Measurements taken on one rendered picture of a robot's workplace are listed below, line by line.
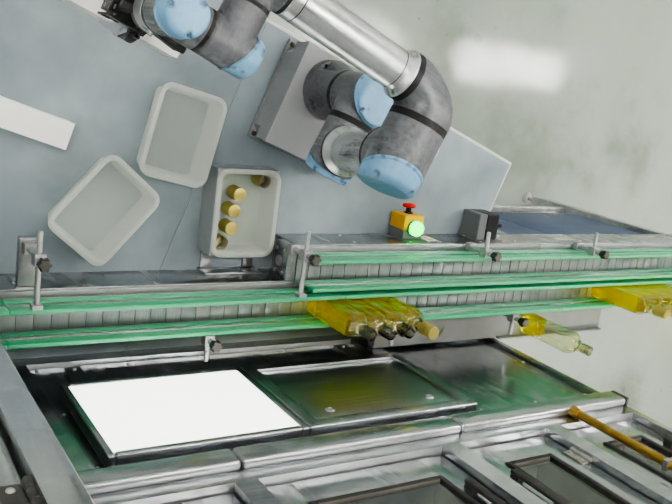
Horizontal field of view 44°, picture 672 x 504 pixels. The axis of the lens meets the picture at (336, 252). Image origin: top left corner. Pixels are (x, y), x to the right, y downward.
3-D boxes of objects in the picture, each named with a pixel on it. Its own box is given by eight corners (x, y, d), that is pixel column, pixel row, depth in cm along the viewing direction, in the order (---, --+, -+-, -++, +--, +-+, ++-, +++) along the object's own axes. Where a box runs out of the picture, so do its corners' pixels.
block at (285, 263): (269, 273, 220) (282, 281, 214) (273, 238, 218) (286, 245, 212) (281, 273, 222) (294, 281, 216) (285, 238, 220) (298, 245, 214)
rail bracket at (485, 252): (461, 249, 246) (492, 262, 235) (465, 225, 244) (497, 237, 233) (471, 249, 248) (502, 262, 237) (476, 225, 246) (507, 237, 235)
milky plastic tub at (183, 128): (125, 166, 200) (137, 173, 192) (150, 75, 197) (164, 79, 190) (190, 183, 210) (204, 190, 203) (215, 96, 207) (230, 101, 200)
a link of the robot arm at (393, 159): (366, 133, 204) (457, 135, 153) (338, 187, 205) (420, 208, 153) (324, 109, 201) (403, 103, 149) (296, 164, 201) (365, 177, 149)
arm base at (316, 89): (314, 50, 205) (335, 54, 197) (361, 71, 214) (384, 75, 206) (294, 109, 206) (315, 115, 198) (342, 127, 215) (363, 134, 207)
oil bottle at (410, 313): (360, 308, 231) (406, 335, 213) (363, 289, 230) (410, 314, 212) (377, 308, 234) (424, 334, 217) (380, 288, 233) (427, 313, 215)
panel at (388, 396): (58, 395, 180) (106, 471, 153) (58, 383, 179) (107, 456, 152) (393, 361, 229) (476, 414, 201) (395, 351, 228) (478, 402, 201)
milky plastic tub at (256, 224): (196, 249, 213) (210, 258, 206) (205, 162, 208) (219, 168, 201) (257, 248, 223) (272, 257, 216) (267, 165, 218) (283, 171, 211)
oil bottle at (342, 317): (306, 312, 221) (350, 340, 204) (309, 292, 220) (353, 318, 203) (324, 311, 224) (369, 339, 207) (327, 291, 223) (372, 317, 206)
